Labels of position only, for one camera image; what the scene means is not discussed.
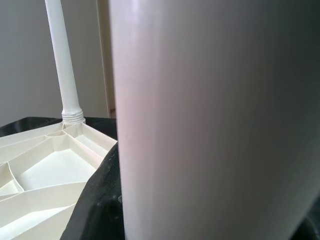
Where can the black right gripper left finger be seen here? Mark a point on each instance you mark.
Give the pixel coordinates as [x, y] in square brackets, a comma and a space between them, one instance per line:
[100, 212]

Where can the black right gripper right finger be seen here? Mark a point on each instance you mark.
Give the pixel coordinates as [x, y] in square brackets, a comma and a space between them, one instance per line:
[313, 228]

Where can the white plastic table top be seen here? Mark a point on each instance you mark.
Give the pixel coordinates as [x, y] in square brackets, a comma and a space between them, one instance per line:
[50, 175]

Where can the white plastic table leg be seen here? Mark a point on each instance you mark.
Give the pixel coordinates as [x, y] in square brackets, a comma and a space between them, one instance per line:
[212, 112]
[67, 75]

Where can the pale door frame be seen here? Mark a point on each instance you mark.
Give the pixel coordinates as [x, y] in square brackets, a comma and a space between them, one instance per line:
[106, 62]

